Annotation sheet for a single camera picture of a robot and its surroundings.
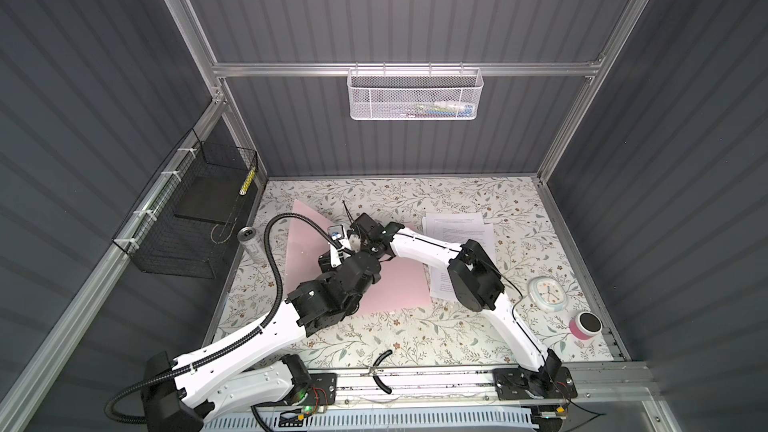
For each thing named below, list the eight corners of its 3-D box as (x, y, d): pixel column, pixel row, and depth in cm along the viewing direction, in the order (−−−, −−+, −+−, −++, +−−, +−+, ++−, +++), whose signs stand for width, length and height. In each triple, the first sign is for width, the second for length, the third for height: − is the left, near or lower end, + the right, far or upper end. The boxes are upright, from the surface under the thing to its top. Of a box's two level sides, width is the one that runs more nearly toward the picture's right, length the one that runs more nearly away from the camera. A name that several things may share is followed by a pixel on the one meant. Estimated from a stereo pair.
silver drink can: (259, 269, 97) (241, 246, 86) (252, 255, 101) (234, 231, 89) (272, 262, 99) (256, 238, 88) (265, 249, 102) (249, 224, 91)
